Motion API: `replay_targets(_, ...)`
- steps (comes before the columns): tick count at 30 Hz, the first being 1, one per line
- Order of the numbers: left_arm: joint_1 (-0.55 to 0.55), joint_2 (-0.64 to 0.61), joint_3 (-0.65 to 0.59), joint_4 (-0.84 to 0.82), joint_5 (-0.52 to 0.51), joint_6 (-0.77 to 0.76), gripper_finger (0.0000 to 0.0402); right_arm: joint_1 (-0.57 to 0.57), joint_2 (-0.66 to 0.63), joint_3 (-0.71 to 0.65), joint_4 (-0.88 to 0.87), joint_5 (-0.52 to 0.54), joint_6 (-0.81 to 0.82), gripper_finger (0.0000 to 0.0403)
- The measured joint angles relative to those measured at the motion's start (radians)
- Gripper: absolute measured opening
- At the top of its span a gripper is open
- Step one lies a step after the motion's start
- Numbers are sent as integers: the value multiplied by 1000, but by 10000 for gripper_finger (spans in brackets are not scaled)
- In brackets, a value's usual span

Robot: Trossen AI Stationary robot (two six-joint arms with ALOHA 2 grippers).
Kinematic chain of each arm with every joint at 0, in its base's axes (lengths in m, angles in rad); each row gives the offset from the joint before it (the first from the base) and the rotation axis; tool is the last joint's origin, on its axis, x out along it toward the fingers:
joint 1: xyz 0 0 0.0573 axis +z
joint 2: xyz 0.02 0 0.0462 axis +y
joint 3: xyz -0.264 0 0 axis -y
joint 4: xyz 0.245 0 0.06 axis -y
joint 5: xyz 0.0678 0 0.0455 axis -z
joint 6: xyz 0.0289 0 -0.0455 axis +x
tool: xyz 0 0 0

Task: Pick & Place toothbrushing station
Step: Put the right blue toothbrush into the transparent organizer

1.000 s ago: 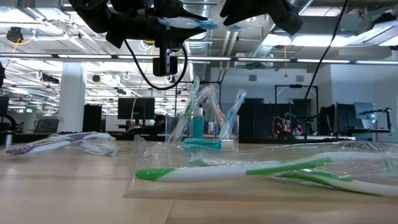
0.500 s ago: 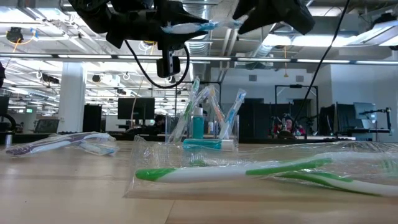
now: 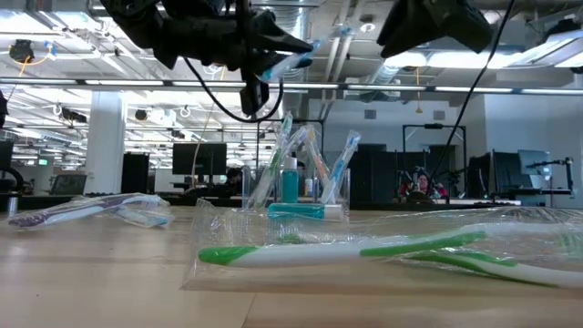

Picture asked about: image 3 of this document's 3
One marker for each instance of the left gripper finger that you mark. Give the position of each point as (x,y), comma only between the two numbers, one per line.
(278,36)
(252,98)

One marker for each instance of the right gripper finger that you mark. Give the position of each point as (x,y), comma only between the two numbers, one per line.
(405,27)

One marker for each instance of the blue white toothbrush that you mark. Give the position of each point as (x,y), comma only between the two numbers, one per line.
(339,168)
(273,74)
(150,219)

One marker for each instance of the pale white toothbrush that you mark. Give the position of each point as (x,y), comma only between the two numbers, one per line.
(298,139)

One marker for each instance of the green white toothbrush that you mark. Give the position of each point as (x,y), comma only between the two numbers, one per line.
(319,255)
(273,166)
(501,269)

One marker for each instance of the teal mouthwash bottle white cap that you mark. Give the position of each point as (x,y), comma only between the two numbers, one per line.
(290,184)
(296,211)

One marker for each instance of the orange toothbrush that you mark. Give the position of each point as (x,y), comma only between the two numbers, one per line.
(320,166)

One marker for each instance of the purple toothbrush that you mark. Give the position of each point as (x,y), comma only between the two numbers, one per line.
(54,214)

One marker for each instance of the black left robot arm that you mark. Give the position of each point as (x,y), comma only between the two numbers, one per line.
(132,23)

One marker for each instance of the bright ceiling light panel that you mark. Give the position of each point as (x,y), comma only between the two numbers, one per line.
(455,59)

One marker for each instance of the person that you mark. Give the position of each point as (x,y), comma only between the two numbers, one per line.
(423,183)
(234,177)

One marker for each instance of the black monitor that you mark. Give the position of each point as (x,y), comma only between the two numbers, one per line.
(199,159)
(496,175)

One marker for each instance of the long led light bar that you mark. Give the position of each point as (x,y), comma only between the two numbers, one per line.
(136,83)

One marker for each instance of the clear acrylic organizer holder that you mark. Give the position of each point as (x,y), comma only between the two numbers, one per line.
(247,187)

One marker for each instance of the black cabinet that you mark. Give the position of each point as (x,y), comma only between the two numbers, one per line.
(373,173)
(135,173)

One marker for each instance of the white square pillar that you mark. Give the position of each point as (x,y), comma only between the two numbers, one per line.
(105,141)

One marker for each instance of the gray panel monitor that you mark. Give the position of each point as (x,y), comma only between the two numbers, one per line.
(535,164)

